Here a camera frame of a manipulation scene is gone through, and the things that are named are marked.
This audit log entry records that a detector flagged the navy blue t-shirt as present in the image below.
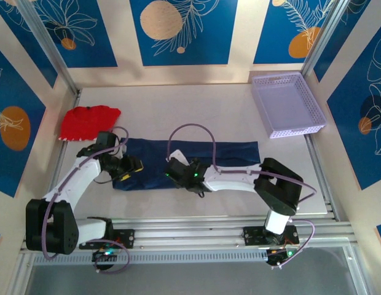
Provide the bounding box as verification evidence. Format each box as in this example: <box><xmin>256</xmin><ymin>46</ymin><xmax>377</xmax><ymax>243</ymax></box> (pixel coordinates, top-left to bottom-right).
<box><xmin>112</xmin><ymin>137</ymin><xmax>261</xmax><ymax>191</ymax></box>

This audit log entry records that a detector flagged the red folded t-shirt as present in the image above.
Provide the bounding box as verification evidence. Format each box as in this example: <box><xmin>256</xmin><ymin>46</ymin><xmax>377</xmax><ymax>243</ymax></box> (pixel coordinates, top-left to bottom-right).
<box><xmin>58</xmin><ymin>104</ymin><xmax>122</xmax><ymax>142</ymax></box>

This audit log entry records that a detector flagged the small green-lit circuit board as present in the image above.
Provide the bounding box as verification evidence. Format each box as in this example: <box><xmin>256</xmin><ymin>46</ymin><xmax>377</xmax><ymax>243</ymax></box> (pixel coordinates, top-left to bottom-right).
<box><xmin>92</xmin><ymin>248</ymin><xmax>117</xmax><ymax>262</ymax></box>
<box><xmin>266</xmin><ymin>247</ymin><xmax>299</xmax><ymax>266</ymax></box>

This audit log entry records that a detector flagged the grey metal sheet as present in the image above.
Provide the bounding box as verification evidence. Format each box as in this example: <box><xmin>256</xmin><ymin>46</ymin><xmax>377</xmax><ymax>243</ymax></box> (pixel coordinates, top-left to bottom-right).
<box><xmin>24</xmin><ymin>264</ymin><xmax>356</xmax><ymax>295</ymax></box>

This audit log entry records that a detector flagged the lavender perforated plastic basket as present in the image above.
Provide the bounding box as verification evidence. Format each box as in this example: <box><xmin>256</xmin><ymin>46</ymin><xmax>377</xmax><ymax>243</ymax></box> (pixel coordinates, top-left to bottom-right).
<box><xmin>251</xmin><ymin>71</ymin><xmax>329</xmax><ymax>141</ymax></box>

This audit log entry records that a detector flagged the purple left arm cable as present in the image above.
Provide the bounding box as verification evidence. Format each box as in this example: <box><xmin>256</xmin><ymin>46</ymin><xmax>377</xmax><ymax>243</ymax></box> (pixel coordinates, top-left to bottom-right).
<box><xmin>41</xmin><ymin>125</ymin><xmax>132</xmax><ymax>275</ymax></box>

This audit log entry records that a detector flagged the aluminium table side rail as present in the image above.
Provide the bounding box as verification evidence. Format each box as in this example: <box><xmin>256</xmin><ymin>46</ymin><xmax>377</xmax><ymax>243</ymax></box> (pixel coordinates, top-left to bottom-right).
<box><xmin>304</xmin><ymin>135</ymin><xmax>338</xmax><ymax>221</ymax></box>
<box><xmin>47</xmin><ymin>88</ymin><xmax>82</xmax><ymax>218</ymax></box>

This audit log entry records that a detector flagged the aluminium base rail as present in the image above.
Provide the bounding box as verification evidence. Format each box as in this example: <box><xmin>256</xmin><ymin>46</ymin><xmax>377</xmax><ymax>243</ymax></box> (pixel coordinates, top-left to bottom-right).
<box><xmin>20</xmin><ymin>214</ymin><xmax>354</xmax><ymax>256</ymax></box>

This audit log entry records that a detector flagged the grey slotted cable duct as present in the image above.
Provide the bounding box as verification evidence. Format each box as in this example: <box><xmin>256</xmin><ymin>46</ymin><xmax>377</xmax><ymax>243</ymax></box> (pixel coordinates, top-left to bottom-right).
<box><xmin>32</xmin><ymin>250</ymin><xmax>271</xmax><ymax>266</ymax></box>

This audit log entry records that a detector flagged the blue wall panel lily print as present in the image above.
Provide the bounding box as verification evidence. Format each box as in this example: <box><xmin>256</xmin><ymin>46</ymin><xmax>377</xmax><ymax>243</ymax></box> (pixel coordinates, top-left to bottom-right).
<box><xmin>29</xmin><ymin>0</ymin><xmax>118</xmax><ymax>68</ymax></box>

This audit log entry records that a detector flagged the aluminium frame post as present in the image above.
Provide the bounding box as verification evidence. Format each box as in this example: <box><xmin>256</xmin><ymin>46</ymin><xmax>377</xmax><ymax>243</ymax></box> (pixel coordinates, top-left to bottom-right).
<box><xmin>17</xmin><ymin>0</ymin><xmax>81</xmax><ymax>96</ymax></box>
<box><xmin>300</xmin><ymin>0</ymin><xmax>347</xmax><ymax>78</ymax></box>

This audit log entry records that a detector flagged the narrow blue side wall panel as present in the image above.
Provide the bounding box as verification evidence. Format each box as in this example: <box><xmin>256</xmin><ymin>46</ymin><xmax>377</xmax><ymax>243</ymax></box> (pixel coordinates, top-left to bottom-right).
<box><xmin>313</xmin><ymin>0</ymin><xmax>363</xmax><ymax>83</ymax></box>
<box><xmin>0</xmin><ymin>0</ymin><xmax>58</xmax><ymax>89</ymax></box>

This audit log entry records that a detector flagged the blue wall panel beige circle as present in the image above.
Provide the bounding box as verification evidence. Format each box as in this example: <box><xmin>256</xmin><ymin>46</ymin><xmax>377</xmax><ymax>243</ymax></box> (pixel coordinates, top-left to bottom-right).
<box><xmin>130</xmin><ymin>0</ymin><xmax>239</xmax><ymax>66</ymax></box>

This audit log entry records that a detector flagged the blue wall panel fern print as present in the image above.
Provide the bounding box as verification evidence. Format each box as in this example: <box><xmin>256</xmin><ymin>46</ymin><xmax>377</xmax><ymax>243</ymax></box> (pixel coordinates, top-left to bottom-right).
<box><xmin>253</xmin><ymin>0</ymin><xmax>336</xmax><ymax>65</ymax></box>

